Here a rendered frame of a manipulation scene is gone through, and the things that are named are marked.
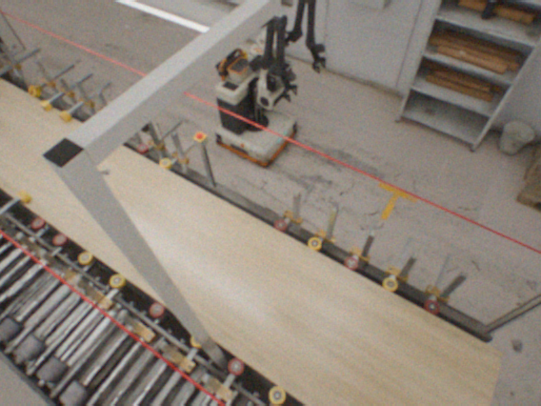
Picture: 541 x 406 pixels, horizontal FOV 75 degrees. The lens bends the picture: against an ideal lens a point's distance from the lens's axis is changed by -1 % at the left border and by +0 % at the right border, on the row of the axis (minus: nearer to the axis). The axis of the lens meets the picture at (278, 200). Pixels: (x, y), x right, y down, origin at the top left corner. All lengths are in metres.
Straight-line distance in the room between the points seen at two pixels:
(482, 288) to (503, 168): 1.44
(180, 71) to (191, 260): 1.63
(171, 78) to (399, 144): 3.59
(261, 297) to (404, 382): 0.85
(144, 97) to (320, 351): 1.63
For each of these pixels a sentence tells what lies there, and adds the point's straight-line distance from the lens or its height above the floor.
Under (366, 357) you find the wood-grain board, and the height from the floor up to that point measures 0.90.
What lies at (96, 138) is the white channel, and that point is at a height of 2.46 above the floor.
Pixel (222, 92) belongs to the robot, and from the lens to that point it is 3.41.
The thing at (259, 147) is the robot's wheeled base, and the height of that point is 0.28.
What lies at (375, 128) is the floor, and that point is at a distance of 4.28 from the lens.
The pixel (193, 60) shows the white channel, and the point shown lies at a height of 2.46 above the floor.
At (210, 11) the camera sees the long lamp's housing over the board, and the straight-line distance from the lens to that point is 1.14.
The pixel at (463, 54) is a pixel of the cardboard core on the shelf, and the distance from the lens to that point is 3.86.
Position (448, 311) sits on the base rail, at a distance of 2.50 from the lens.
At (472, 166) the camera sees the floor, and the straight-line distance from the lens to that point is 4.25.
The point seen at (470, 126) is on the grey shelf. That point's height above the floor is 0.14.
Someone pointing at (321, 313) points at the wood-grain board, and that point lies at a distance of 2.09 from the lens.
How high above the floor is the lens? 2.89
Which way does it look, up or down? 56 degrees down
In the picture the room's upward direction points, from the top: 1 degrees counter-clockwise
